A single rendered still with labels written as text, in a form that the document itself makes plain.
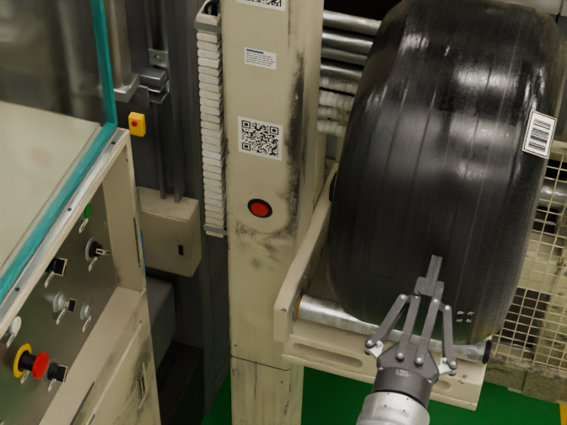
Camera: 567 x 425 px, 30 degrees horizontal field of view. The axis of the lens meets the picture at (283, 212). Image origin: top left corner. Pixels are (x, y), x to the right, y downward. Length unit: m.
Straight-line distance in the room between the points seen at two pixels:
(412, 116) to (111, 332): 0.68
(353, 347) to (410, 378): 0.51
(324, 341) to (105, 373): 0.38
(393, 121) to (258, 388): 0.89
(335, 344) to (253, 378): 0.36
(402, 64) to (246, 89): 0.27
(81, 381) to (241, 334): 0.42
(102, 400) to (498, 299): 0.70
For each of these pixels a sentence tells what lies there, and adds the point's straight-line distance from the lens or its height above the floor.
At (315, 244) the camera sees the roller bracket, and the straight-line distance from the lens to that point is 1.94.
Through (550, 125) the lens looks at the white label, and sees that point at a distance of 1.53.
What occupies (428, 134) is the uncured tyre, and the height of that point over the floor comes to 1.38.
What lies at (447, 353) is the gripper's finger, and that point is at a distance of 1.43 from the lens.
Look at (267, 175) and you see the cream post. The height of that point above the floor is 1.14.
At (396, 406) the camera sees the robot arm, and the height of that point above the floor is 1.24.
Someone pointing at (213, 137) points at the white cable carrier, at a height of 1.19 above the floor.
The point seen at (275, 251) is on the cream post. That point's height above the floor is 0.96.
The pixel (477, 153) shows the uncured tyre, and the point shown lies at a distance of 1.49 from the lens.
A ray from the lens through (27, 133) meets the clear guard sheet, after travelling 1.42.
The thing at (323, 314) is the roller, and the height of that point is 0.91.
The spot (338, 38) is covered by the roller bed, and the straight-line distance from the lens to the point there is 2.06.
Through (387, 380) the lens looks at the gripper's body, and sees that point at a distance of 1.38.
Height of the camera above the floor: 2.34
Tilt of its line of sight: 45 degrees down
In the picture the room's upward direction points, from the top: 2 degrees clockwise
